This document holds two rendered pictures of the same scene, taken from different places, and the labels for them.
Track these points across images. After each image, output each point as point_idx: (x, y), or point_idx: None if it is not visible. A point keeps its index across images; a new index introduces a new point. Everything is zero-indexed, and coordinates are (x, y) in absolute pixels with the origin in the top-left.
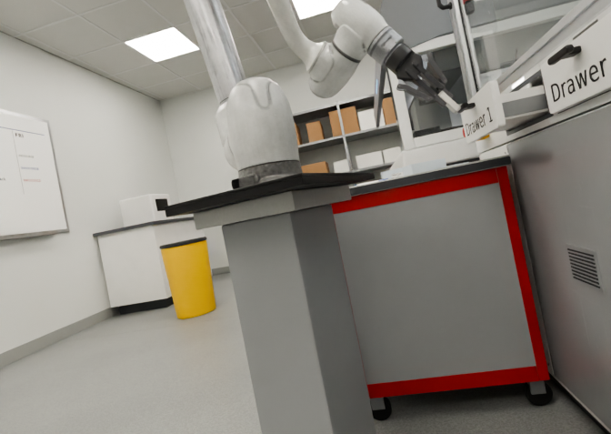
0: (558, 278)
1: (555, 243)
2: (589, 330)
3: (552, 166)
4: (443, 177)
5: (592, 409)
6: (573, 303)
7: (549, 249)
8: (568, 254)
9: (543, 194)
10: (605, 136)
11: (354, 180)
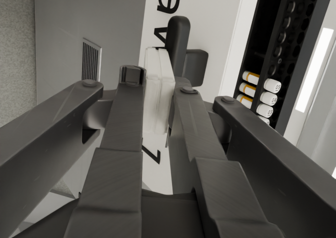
0: None
1: (102, 19)
2: (64, 36)
3: None
4: None
5: None
6: (72, 18)
7: None
8: (95, 48)
9: (138, 24)
10: None
11: None
